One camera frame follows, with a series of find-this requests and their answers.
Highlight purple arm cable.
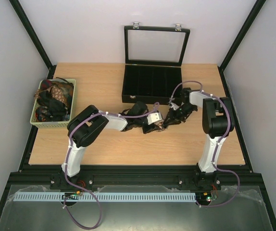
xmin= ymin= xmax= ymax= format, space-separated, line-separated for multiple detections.
xmin=169 ymin=80 xmax=241 ymax=209
xmin=64 ymin=101 xmax=161 ymax=229

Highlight brown patterned tie over basket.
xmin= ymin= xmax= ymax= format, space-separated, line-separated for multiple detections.
xmin=34 ymin=86 xmax=68 ymax=106

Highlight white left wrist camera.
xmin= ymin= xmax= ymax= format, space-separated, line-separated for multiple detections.
xmin=147 ymin=112 xmax=163 ymax=125

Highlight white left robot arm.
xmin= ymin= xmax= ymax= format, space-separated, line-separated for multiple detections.
xmin=50 ymin=102 xmax=162 ymax=191

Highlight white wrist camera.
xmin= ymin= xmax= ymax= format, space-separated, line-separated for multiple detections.
xmin=168 ymin=102 xmax=179 ymax=111
xmin=147 ymin=112 xmax=163 ymax=125

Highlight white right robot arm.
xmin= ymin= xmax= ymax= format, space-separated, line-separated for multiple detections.
xmin=163 ymin=88 xmax=234 ymax=189

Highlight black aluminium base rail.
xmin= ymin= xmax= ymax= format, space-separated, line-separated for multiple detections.
xmin=6 ymin=166 xmax=264 ymax=192

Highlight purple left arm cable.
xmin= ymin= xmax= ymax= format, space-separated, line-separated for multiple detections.
xmin=64 ymin=101 xmax=161 ymax=229

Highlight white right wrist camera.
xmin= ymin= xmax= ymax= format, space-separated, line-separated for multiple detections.
xmin=168 ymin=102 xmax=179 ymax=111

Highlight patterned paisley tie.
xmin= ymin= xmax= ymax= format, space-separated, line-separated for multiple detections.
xmin=152 ymin=122 xmax=168 ymax=132

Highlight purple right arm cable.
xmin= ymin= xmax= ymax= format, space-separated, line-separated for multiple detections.
xmin=169 ymin=80 xmax=241 ymax=209

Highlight black compartment display box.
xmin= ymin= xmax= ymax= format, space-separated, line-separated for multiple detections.
xmin=121 ymin=22 xmax=190 ymax=105

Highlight light blue slotted cable duct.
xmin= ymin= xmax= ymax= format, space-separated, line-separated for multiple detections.
xmin=13 ymin=192 xmax=196 ymax=203

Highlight dark ties in basket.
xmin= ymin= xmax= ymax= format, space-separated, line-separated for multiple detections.
xmin=33 ymin=77 xmax=75 ymax=122

